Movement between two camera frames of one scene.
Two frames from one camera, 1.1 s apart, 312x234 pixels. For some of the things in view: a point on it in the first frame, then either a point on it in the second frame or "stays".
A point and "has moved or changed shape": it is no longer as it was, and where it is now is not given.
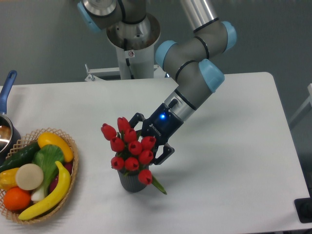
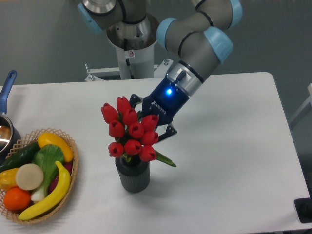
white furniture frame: [309, 100] stays
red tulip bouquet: [132, 151] has moved or changed shape
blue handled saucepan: [9, 134] stays
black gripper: [162, 124] → [165, 101]
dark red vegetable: [67, 166] stays
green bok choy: [46, 157] stays
